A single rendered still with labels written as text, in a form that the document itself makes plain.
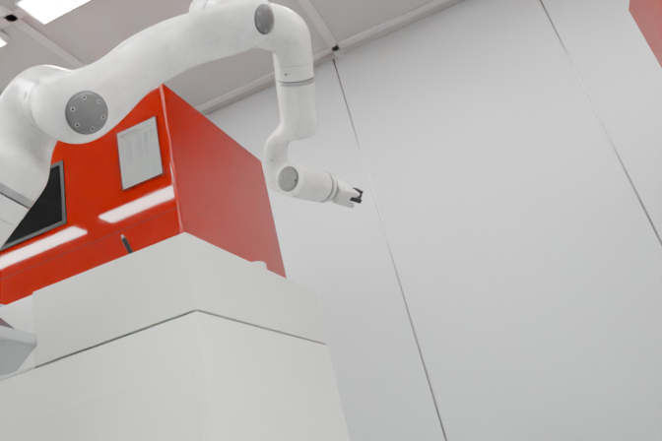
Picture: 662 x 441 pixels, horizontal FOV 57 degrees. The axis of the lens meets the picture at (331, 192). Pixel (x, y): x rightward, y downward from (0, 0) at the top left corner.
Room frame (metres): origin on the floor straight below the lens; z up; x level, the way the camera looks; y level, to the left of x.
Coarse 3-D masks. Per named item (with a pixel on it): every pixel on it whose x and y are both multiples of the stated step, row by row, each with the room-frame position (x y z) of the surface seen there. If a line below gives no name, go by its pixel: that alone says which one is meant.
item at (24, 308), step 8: (32, 296) 1.10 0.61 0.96; (8, 304) 1.11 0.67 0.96; (16, 304) 1.11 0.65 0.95; (24, 304) 1.10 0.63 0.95; (32, 304) 1.10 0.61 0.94; (0, 312) 1.12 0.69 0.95; (8, 312) 1.11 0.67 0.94; (16, 312) 1.11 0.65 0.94; (24, 312) 1.10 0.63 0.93; (32, 312) 1.10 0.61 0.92; (8, 320) 1.11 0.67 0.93; (16, 320) 1.11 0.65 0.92; (24, 320) 1.10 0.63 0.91; (32, 320) 1.10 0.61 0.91; (16, 328) 1.11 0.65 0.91; (24, 328) 1.10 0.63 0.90; (32, 328) 1.10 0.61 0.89; (32, 352) 1.10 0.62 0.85; (32, 360) 1.10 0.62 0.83; (24, 368) 1.10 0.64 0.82; (0, 376) 1.12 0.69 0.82
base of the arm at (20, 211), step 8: (0, 200) 0.83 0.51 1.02; (8, 200) 0.84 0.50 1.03; (0, 208) 0.84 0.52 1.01; (8, 208) 0.85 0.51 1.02; (16, 208) 0.86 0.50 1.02; (24, 208) 0.88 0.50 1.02; (0, 216) 0.85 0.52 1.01; (8, 216) 0.86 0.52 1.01; (16, 216) 0.87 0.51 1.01; (24, 216) 0.90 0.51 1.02; (0, 224) 0.86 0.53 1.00; (8, 224) 0.87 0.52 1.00; (16, 224) 0.89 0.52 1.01; (0, 232) 0.87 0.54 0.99; (8, 232) 0.89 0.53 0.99; (0, 240) 0.88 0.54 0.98; (0, 248) 0.91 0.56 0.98
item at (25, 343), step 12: (0, 336) 0.83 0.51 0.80; (12, 336) 0.86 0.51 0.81; (24, 336) 0.88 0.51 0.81; (0, 348) 0.88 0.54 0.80; (12, 348) 0.89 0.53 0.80; (24, 348) 0.91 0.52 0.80; (0, 360) 0.94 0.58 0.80; (12, 360) 0.96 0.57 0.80; (24, 360) 0.97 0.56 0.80; (0, 372) 1.00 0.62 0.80; (12, 372) 1.02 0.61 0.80
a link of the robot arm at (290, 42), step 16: (288, 16) 1.04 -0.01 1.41; (272, 32) 1.05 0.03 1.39; (288, 32) 1.05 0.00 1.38; (304, 32) 1.08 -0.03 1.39; (272, 48) 1.08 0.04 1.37; (288, 48) 1.08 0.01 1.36; (304, 48) 1.10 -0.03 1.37; (288, 64) 1.11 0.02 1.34; (304, 64) 1.12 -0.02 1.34; (288, 80) 1.14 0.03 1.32; (304, 80) 1.15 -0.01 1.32
